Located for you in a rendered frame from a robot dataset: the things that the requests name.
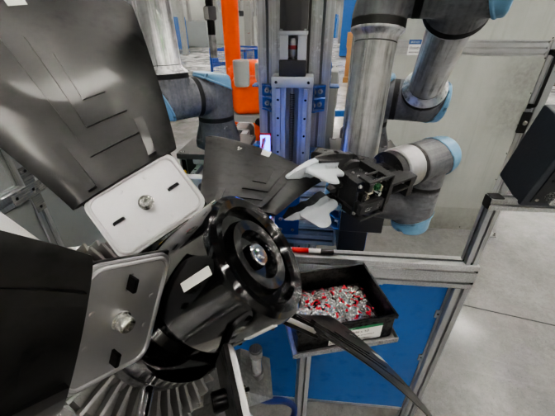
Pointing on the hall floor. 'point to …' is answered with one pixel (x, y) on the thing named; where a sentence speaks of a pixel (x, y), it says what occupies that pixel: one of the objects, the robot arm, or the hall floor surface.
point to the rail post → (456, 300)
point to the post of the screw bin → (302, 384)
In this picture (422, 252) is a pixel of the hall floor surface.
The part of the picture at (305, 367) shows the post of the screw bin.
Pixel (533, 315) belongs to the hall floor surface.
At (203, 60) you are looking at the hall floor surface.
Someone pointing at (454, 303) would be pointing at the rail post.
